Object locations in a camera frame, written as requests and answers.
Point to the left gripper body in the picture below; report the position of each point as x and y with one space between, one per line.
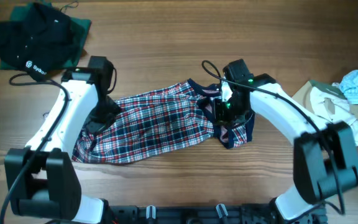
102 115

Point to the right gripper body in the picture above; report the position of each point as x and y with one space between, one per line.
224 116

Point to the plaid navy red shirt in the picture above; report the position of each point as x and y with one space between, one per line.
161 121

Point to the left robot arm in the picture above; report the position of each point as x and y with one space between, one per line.
41 179

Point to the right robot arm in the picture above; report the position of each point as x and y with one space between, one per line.
325 157

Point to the cream and tan garment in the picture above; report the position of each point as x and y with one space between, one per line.
328 103

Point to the black polo shirt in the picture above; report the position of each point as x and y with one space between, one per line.
41 41

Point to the green cloth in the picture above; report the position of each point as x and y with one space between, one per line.
79 27

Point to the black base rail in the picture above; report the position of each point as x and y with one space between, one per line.
182 214

